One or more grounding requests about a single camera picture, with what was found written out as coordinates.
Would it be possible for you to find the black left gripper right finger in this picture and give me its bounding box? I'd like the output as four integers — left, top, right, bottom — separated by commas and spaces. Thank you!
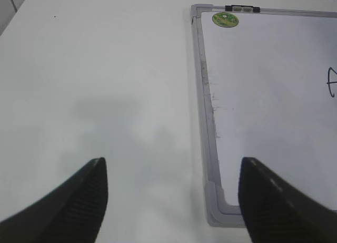
238, 157, 336, 242

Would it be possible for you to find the black and grey board clip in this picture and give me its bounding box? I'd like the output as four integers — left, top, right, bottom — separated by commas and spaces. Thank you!
225, 5, 261, 13

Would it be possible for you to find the white board with grey frame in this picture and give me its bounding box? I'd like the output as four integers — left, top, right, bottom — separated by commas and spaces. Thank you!
191, 4, 336, 228

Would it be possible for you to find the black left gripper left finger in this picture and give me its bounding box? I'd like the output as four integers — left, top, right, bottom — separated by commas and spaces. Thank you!
1, 158, 108, 242

